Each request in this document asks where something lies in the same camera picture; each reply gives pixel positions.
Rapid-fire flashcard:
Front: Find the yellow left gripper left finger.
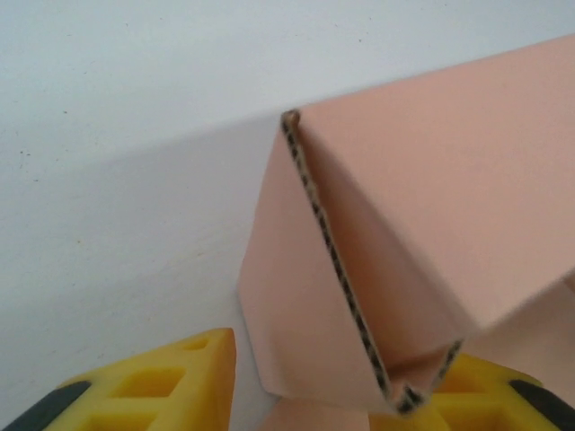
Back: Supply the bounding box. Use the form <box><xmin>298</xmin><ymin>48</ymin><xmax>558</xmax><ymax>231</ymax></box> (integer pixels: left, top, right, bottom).
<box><xmin>0</xmin><ymin>327</ymin><xmax>238</xmax><ymax>431</ymax></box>

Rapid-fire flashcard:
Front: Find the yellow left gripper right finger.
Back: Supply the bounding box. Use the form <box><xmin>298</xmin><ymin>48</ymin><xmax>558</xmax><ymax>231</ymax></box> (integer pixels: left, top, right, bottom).
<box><xmin>368</xmin><ymin>352</ymin><xmax>575</xmax><ymax>431</ymax></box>

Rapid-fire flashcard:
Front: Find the pink cardboard box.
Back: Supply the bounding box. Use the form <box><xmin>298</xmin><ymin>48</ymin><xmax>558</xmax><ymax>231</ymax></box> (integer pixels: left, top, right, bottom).
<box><xmin>236</xmin><ymin>33</ymin><xmax>575</xmax><ymax>431</ymax></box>

